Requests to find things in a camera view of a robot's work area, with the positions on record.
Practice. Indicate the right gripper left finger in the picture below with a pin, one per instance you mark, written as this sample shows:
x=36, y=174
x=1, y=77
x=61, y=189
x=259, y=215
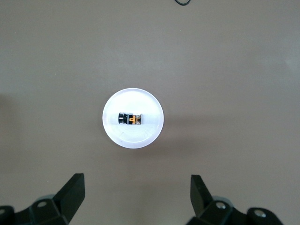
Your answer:
x=68, y=199

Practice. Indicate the round pink plate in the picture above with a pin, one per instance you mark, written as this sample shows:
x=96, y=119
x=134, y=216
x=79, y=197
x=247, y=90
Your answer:
x=131, y=137

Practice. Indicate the orange and black switch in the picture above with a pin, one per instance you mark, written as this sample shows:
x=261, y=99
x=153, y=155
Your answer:
x=131, y=119

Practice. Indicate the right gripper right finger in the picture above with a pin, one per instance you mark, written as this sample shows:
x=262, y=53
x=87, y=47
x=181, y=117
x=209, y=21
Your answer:
x=206, y=208

